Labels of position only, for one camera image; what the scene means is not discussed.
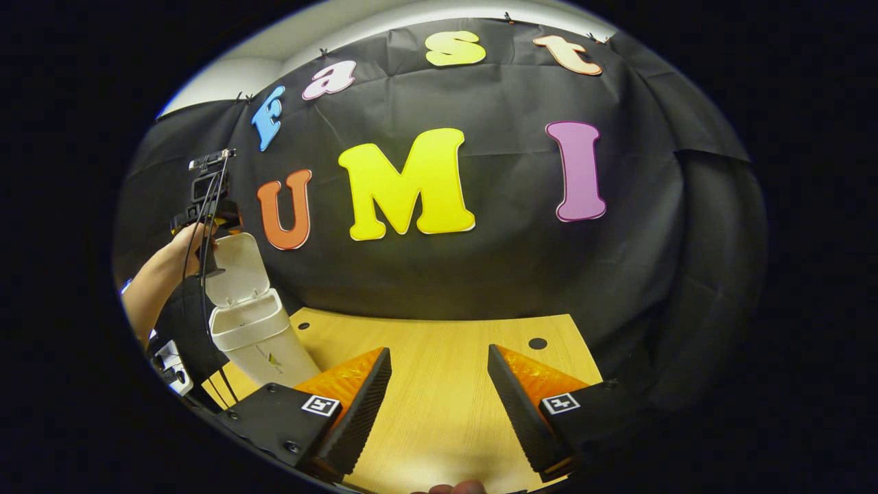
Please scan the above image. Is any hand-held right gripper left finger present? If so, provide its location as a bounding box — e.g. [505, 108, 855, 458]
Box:
[217, 346, 393, 484]

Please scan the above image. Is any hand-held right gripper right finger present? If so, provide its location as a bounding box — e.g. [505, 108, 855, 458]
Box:
[486, 343, 643, 483]

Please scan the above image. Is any white desktop garbage bin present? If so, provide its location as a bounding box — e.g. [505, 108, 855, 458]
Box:
[204, 232, 322, 388]

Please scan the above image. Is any wooden desktop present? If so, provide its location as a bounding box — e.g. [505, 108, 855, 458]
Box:
[202, 307, 604, 494]

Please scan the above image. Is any black backdrop cloth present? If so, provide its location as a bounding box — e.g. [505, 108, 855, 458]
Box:
[113, 17, 769, 419]

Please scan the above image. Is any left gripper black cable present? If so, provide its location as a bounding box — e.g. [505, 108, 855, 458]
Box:
[180, 152, 242, 407]

